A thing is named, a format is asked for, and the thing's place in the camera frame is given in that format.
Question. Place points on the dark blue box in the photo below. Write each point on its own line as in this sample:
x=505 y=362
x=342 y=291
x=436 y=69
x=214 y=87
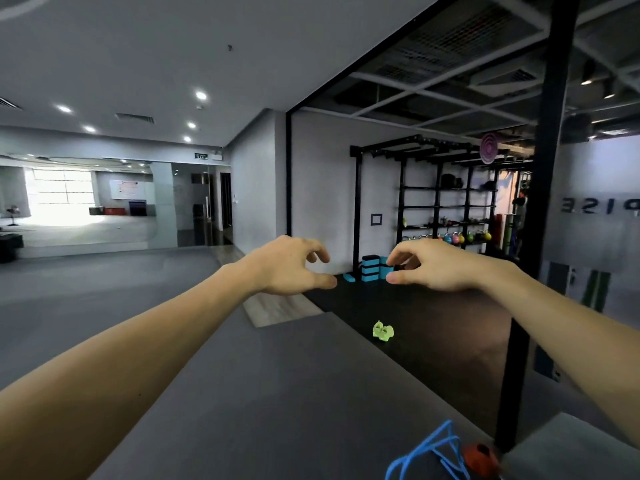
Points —
x=137 y=208

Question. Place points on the black box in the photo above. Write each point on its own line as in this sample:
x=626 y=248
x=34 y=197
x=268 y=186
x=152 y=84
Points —
x=10 y=247

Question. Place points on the row of coloured kettlebells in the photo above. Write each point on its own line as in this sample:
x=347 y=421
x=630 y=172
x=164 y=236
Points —
x=457 y=238

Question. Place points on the small framed wall panel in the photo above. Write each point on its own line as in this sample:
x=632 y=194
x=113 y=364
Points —
x=376 y=219

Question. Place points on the person's right hand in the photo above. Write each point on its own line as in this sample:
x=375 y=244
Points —
x=445 y=267

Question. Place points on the black steel pillar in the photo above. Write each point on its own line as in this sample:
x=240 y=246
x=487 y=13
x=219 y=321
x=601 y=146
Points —
x=542 y=194

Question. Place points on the black track spotlight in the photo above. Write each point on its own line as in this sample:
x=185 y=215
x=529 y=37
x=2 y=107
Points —
x=588 y=72
x=609 y=88

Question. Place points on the red round object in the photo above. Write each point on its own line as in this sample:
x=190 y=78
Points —
x=481 y=458

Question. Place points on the black standing fan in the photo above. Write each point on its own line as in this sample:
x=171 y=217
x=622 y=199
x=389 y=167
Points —
x=13 y=214

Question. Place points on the person's left hand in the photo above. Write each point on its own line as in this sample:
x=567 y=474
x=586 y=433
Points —
x=280 y=267

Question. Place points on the person's left thumb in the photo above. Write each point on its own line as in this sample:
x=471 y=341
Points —
x=317 y=280

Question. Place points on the green foam roller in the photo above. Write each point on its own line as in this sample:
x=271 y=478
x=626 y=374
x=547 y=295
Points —
x=508 y=234

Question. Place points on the stack of blue step blocks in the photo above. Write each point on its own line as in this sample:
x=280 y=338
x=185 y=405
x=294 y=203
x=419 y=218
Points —
x=370 y=268

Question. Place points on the small blue foam block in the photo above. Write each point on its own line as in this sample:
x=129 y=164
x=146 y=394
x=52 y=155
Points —
x=349 y=277

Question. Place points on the small green plastic object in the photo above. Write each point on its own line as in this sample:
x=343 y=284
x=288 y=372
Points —
x=383 y=330

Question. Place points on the pink round disc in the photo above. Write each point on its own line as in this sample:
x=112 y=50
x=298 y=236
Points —
x=488 y=147

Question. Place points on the ceiling air conditioner unit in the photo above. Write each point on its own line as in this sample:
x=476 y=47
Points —
x=507 y=77

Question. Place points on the grey padded bench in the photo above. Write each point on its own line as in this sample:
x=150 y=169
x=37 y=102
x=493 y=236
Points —
x=570 y=449

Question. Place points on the bright window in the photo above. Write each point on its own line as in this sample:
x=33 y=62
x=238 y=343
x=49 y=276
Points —
x=62 y=194

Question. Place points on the person's right forearm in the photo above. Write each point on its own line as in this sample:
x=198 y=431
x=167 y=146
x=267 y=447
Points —
x=570 y=324

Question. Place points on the dark door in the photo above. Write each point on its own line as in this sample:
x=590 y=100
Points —
x=226 y=200

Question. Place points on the person's right thumb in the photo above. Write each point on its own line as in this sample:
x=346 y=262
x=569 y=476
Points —
x=402 y=276

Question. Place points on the person's left forearm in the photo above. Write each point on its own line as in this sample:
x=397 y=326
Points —
x=130 y=364

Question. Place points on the black gym storage rack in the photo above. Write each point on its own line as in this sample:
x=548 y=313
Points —
x=437 y=194

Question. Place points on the white wall board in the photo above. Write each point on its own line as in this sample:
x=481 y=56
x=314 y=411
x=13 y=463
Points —
x=127 y=189

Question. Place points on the red low box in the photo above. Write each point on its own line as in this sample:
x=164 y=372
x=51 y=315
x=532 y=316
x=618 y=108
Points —
x=114 y=211

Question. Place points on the ceiling air vent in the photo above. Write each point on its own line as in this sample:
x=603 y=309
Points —
x=134 y=117

